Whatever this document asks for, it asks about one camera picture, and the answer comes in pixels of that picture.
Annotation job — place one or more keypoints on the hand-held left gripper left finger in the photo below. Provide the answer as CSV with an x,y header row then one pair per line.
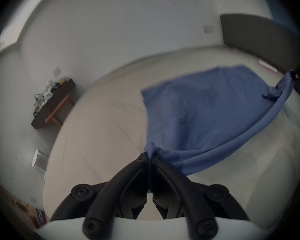
x,y
102,199

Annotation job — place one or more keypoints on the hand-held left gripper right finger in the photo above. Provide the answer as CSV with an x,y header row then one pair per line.
x,y
182,191

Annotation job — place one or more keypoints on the blue garment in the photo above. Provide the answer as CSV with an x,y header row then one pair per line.
x,y
202,109

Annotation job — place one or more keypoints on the pink and white card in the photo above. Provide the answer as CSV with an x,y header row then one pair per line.
x,y
268,66

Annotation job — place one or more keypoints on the dark grey padded headboard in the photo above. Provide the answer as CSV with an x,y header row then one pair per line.
x,y
252,34

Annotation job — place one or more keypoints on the bed with beige sheet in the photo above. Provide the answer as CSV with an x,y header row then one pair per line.
x,y
102,134

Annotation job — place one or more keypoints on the white waste bin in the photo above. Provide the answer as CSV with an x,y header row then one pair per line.
x,y
39,160

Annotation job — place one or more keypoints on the dark wooden side table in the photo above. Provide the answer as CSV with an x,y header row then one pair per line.
x,y
61,92

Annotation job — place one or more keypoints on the white wall switch plate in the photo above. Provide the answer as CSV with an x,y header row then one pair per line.
x,y
57,71

